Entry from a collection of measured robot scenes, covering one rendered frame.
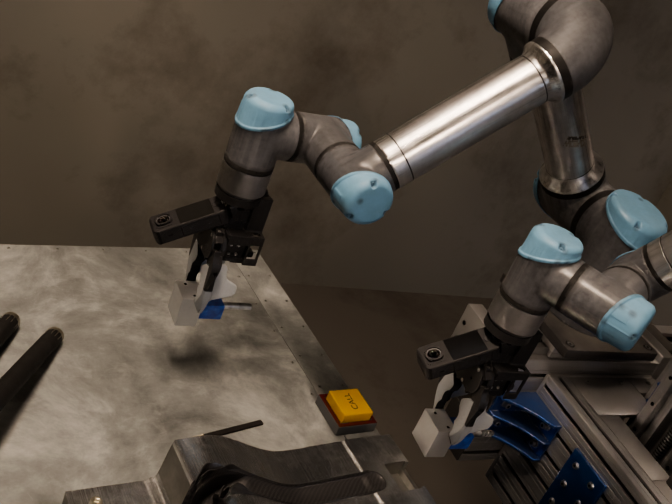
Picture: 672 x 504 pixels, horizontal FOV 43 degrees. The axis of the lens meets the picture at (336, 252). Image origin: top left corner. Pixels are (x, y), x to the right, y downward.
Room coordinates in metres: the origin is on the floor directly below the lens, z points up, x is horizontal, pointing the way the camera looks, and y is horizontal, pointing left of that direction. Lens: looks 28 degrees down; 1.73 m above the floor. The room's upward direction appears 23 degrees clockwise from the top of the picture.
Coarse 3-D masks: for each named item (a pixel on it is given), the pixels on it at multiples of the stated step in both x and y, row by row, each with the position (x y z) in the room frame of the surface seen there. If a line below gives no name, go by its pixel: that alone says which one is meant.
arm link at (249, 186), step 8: (224, 160) 1.13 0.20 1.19; (224, 168) 1.12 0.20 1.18; (232, 168) 1.11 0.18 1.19; (224, 176) 1.11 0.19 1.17; (232, 176) 1.11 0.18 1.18; (240, 176) 1.11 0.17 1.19; (248, 176) 1.11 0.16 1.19; (256, 176) 1.18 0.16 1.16; (264, 176) 1.17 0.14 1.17; (224, 184) 1.11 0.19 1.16; (232, 184) 1.11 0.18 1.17; (240, 184) 1.11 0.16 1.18; (248, 184) 1.11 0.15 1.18; (256, 184) 1.12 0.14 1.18; (264, 184) 1.13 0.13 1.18; (232, 192) 1.11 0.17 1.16; (240, 192) 1.11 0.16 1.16; (248, 192) 1.11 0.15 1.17; (256, 192) 1.12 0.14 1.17; (264, 192) 1.14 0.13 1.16
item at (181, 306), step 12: (180, 288) 1.12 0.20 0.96; (192, 288) 1.14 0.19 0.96; (180, 300) 1.11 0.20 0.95; (192, 300) 1.11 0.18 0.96; (216, 300) 1.15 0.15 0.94; (180, 312) 1.10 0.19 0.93; (192, 312) 1.11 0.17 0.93; (204, 312) 1.13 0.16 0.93; (216, 312) 1.14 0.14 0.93; (180, 324) 1.11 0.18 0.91; (192, 324) 1.12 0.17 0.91
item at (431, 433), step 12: (420, 420) 1.08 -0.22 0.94; (432, 420) 1.06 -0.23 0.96; (444, 420) 1.07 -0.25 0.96; (420, 432) 1.07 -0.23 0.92; (432, 432) 1.05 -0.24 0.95; (444, 432) 1.04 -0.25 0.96; (480, 432) 1.11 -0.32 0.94; (492, 432) 1.12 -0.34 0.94; (420, 444) 1.05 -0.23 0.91; (432, 444) 1.04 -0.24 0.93; (444, 444) 1.05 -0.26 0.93; (456, 444) 1.07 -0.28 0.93; (468, 444) 1.08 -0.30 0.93; (432, 456) 1.04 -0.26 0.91
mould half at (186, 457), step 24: (168, 456) 0.83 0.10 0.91; (192, 456) 0.82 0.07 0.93; (216, 456) 0.84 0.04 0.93; (240, 456) 0.87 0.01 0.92; (264, 456) 0.92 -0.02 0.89; (288, 456) 0.95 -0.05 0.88; (312, 456) 0.96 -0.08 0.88; (336, 456) 0.98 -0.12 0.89; (360, 456) 1.00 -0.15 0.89; (384, 456) 1.02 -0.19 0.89; (144, 480) 0.82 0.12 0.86; (168, 480) 0.81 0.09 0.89; (192, 480) 0.79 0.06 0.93; (288, 480) 0.90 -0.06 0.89; (312, 480) 0.92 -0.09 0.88
